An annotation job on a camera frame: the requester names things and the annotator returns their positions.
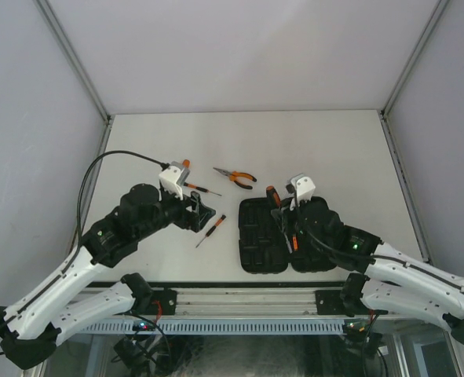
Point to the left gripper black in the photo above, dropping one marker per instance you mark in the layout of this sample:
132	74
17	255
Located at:
188	220

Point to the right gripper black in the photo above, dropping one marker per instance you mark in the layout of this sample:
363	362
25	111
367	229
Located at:
284	217

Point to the black plastic tool case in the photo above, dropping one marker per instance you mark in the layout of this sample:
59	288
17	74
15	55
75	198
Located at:
264	249

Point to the large screwdriver black orange handle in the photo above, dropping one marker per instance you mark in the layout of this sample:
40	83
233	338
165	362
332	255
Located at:
273	198

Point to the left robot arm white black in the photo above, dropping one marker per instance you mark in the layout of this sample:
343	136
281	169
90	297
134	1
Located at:
32	328

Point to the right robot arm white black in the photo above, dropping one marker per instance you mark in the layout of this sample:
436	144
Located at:
381	278

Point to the small screwdriver orange black upper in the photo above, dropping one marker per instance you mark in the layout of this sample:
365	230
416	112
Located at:
200	189

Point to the small precision screwdriver orange lower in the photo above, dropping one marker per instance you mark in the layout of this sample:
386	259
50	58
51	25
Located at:
210	231

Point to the long nose pliers orange handles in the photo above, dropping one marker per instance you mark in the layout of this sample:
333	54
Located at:
236	176

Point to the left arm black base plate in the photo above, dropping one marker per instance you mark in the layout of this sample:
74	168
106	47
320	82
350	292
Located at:
162	303

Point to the aluminium front rail frame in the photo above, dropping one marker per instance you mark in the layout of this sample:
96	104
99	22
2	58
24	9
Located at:
239	302

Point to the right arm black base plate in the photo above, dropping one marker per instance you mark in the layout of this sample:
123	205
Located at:
329	302

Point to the grey slotted cable duct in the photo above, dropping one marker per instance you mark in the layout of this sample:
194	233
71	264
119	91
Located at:
251	326

